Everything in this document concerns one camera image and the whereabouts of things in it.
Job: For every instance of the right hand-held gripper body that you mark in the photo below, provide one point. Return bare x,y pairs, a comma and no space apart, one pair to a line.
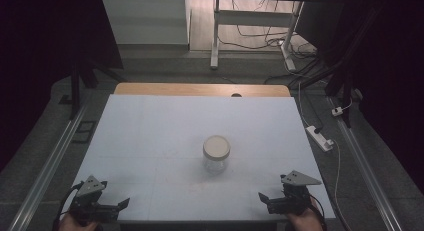
293,197

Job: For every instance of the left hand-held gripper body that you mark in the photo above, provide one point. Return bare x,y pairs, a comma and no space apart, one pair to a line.
90,199

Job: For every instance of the clear glass jar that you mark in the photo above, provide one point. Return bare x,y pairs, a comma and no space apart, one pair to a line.
215,165

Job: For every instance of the beige round jar lid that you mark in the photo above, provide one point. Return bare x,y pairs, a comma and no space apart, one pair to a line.
216,147

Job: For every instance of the person's right hand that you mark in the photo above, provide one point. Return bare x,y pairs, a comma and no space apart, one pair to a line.
306,221

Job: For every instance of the person's left hand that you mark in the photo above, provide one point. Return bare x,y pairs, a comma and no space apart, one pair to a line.
75,224

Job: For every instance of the white power strip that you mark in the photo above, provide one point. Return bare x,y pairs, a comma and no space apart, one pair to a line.
320,138

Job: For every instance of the white table mat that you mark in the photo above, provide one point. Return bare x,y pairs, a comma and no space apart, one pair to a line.
166,147

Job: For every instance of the small white adapter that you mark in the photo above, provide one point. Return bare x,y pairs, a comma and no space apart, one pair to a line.
337,111

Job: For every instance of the black metal stand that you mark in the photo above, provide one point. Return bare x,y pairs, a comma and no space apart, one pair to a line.
76,87
343,77

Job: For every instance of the wooden table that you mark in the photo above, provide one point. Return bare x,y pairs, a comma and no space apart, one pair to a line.
186,89

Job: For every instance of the black curtain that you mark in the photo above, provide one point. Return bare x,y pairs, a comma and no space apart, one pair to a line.
390,74
40,57

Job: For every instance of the aluminium floor rail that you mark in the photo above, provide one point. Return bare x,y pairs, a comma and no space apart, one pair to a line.
366,171
46,171

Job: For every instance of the black rectangular floor frame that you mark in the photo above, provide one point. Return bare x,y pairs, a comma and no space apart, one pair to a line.
84,131

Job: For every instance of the white desk frame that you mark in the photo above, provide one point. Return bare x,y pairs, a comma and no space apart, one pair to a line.
253,18

